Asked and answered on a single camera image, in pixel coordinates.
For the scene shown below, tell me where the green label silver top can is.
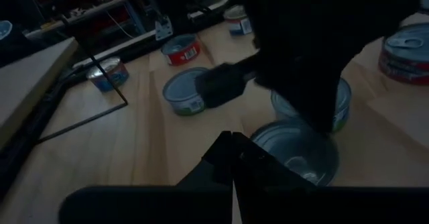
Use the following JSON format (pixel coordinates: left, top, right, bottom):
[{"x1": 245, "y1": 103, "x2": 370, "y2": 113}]
[
  {"x1": 162, "y1": 66, "x2": 210, "y2": 117},
  {"x1": 270, "y1": 78, "x2": 353, "y2": 133}
]

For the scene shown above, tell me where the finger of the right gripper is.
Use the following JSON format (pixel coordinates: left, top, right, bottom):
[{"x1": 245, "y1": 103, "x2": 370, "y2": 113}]
[
  {"x1": 298, "y1": 68, "x2": 345, "y2": 133},
  {"x1": 256, "y1": 72, "x2": 321, "y2": 133}
]

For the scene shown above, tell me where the wooden storage rack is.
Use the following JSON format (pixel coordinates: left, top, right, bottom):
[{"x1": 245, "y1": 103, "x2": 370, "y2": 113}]
[{"x1": 23, "y1": 0, "x2": 148, "y2": 42}]

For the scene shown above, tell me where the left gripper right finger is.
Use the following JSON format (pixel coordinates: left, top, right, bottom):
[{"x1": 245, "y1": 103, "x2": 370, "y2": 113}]
[{"x1": 233, "y1": 131, "x2": 318, "y2": 187}]

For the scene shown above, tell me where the red label tuna can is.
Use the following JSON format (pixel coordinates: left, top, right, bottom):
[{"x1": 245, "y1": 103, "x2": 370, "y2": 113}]
[
  {"x1": 160, "y1": 34, "x2": 202, "y2": 66},
  {"x1": 249, "y1": 118, "x2": 340, "y2": 187},
  {"x1": 378, "y1": 22, "x2": 429, "y2": 86}
]

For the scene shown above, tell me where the gold top blue label can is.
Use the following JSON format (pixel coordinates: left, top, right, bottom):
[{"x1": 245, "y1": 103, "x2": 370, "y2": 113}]
[
  {"x1": 86, "y1": 56, "x2": 130, "y2": 93},
  {"x1": 223, "y1": 5, "x2": 253, "y2": 36}
]

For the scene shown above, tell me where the wooden shelf with black frame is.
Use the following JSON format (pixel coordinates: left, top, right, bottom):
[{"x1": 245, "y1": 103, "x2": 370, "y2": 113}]
[{"x1": 0, "y1": 14, "x2": 129, "y2": 151}]

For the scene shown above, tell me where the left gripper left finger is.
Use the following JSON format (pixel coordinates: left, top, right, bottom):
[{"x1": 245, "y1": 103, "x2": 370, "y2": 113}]
[{"x1": 176, "y1": 131, "x2": 234, "y2": 187}]

